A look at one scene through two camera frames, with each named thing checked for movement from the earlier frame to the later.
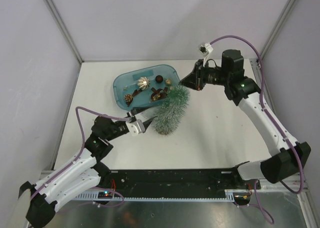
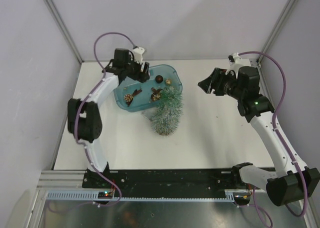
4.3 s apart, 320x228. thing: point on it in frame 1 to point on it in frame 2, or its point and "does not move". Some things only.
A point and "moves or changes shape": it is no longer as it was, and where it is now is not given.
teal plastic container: [144, 87] does not move
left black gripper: [137, 110] to [141, 77]
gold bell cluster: [169, 81] does not move
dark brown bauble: [159, 78] does not move
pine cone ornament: [128, 98] does not move
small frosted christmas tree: [170, 113] moves or changes shape
